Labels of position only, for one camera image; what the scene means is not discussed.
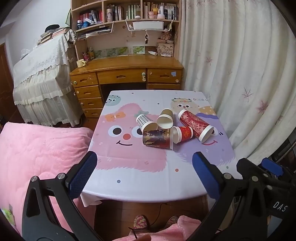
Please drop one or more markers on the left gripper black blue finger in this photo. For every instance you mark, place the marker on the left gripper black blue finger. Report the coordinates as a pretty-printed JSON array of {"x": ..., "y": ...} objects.
[
  {"x": 39, "y": 221},
  {"x": 250, "y": 219}
]

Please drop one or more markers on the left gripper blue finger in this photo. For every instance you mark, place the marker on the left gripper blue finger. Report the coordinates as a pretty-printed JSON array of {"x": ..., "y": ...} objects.
[{"x": 272, "y": 167}]

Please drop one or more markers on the checkered paper cup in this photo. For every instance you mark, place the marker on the checkered paper cup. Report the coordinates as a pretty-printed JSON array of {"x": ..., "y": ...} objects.
[{"x": 145, "y": 123}]

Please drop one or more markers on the tall red paper cup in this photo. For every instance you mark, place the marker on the tall red paper cup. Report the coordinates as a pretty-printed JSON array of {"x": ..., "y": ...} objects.
[{"x": 201, "y": 129}]

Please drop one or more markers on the small red paper cup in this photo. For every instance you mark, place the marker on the small red paper cup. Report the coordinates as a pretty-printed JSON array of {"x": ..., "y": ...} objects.
[{"x": 181, "y": 133}]

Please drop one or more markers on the dark red printed cup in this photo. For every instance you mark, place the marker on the dark red printed cup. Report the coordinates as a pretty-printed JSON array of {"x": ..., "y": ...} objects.
[{"x": 161, "y": 138}]

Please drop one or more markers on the beige paper cup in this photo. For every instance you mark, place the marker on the beige paper cup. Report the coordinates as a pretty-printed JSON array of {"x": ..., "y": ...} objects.
[{"x": 165, "y": 119}]

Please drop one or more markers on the metal rack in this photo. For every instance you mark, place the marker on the metal rack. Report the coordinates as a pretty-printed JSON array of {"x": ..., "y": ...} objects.
[{"x": 285, "y": 154}]

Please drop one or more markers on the pink fleece clothing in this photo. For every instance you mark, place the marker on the pink fleece clothing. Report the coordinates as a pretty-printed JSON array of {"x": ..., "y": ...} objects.
[{"x": 181, "y": 230}]

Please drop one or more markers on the patterned slipper right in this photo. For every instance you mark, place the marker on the patterned slipper right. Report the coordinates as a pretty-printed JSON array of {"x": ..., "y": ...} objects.
[{"x": 173, "y": 220}]

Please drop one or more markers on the patterned slipper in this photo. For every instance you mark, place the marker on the patterned slipper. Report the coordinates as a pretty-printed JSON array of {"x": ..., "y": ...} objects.
[
  {"x": 173, "y": 220},
  {"x": 140, "y": 222}
]

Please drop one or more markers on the pink blanket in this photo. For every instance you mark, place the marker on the pink blanket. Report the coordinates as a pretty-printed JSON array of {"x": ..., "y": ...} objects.
[{"x": 32, "y": 150}]

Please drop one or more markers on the patterned slipper left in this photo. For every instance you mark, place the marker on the patterned slipper left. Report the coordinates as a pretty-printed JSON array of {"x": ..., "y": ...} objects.
[{"x": 140, "y": 222}]

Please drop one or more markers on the cartoon printed tablecloth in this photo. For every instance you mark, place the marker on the cartoon printed tablecloth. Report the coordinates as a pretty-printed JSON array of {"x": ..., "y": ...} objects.
[{"x": 127, "y": 170}]

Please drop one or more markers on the white floral curtain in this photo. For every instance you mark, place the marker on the white floral curtain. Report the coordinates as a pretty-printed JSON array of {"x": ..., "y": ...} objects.
[{"x": 241, "y": 55}]

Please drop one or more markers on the white lace covered piano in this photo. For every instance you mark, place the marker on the white lace covered piano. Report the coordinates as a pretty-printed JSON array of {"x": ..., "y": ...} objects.
[{"x": 42, "y": 91}]

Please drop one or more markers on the wooden desk with drawers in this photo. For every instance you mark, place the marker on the wooden desk with drawers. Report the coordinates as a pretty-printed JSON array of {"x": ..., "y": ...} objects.
[{"x": 94, "y": 82}]

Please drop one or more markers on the cardboard box on desk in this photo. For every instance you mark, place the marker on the cardboard box on desk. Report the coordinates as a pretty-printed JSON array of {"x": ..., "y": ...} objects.
[{"x": 165, "y": 49}]

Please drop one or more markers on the white box on shelf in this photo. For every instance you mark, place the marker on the white box on shelf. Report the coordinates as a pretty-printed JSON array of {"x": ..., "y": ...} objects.
[{"x": 148, "y": 25}]

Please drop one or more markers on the wooden bookshelf hutch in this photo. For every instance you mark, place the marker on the wooden bookshelf hutch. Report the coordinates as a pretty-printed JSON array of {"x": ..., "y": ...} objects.
[{"x": 105, "y": 29}]

